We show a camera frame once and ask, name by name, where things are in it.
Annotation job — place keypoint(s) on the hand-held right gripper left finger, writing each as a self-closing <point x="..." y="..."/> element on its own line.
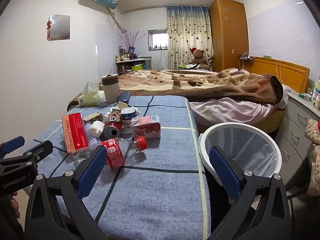
<point x="92" y="172"/>

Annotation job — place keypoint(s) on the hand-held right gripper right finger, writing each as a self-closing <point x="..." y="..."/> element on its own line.
<point x="225" y="172"/>

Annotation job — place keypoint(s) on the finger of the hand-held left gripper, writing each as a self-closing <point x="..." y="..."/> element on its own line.
<point x="40" y="150"/>
<point x="13" y="143"/>

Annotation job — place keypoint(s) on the clear bottle with red cap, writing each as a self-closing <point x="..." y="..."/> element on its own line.
<point x="113" y="155"/>

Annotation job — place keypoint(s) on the lavender foam net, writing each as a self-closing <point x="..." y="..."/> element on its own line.
<point x="90" y="138"/>

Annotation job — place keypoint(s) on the white trash bin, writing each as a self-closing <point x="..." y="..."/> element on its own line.
<point x="250" y="142"/>

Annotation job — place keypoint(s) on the red medicine box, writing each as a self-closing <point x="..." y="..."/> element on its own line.
<point x="75" y="132"/>

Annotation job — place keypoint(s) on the white paper wad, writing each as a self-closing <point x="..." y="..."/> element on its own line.
<point x="97" y="128"/>

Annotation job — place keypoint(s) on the red cartoon drink can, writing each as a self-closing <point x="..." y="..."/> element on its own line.
<point x="112" y="131"/>

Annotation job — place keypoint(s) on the small patterned box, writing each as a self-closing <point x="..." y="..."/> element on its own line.
<point x="92" y="117"/>

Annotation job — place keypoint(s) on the white blue yogurt cup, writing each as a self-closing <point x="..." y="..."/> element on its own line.
<point x="127" y="122"/>

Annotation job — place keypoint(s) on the pink milk carton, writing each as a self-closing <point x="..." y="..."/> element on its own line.
<point x="147" y="130"/>

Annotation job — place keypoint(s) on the person's left hand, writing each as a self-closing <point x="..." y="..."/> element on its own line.
<point x="15" y="205"/>

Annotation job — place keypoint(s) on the pale pink duvet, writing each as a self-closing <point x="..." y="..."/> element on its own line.
<point x="232" y="112"/>

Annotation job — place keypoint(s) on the blue checked tablecloth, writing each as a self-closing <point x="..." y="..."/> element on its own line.
<point x="155" y="192"/>

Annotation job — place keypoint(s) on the tissue pack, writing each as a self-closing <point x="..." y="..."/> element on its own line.
<point x="90" y="98"/>

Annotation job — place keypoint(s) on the black chair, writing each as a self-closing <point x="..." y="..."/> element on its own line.
<point x="300" y="180"/>

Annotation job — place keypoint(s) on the beige cup with brown band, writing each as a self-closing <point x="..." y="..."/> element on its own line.
<point x="111" y="92"/>

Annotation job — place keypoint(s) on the dark blue glasses case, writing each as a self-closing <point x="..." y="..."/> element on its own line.
<point x="125" y="97"/>

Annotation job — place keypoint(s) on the grey drawer cabinet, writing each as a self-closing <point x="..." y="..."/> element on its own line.
<point x="295" y="127"/>

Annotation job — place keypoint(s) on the floral quilted jacket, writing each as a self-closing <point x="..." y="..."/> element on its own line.
<point x="315" y="160"/>

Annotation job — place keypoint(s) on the brown printed blanket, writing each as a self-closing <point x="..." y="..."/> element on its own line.
<point x="200" y="85"/>

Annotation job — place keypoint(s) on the floral pillow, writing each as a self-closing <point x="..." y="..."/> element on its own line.
<point x="285" y="96"/>

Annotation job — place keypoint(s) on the green box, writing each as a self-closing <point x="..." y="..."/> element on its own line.
<point x="137" y="67"/>

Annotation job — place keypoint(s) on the wooden headboard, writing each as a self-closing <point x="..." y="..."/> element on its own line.
<point x="287" y="76"/>

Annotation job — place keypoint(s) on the pile of medicine boxes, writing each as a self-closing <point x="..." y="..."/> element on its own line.
<point x="312" y="95"/>

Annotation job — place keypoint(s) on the power strip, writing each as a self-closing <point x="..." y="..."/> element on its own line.
<point x="246" y="57"/>

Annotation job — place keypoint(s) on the brown teddy bear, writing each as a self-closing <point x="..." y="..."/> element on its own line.
<point x="198" y="57"/>

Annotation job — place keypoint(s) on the row of cosmetic bottles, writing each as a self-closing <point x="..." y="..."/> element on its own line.
<point x="125" y="56"/>

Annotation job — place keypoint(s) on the grey desk shelf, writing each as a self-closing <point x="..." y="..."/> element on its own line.
<point x="140" y="61"/>

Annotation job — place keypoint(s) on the red hanging ornament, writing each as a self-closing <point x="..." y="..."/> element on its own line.
<point x="48" y="26"/>

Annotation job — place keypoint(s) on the wooden wardrobe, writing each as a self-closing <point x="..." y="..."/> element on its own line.
<point x="228" y="37"/>

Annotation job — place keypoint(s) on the purple dried branches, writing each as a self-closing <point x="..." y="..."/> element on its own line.
<point x="130" y="40"/>

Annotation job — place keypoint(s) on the patterned curtain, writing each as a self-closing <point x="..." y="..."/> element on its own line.
<point x="185" y="35"/>

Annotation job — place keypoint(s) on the small window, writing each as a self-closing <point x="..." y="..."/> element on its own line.
<point x="158" y="38"/>

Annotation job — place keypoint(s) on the wrapped air conditioner pipe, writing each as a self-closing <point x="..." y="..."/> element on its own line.
<point x="115" y="20"/>

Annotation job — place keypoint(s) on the wall mirror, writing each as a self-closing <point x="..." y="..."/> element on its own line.
<point x="60" y="27"/>

